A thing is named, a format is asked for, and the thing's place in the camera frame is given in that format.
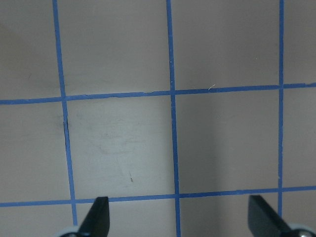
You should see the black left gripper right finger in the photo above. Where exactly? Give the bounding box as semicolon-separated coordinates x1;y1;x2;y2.
247;195;291;237

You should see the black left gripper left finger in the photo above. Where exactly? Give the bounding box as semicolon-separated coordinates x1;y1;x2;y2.
77;197;110;237

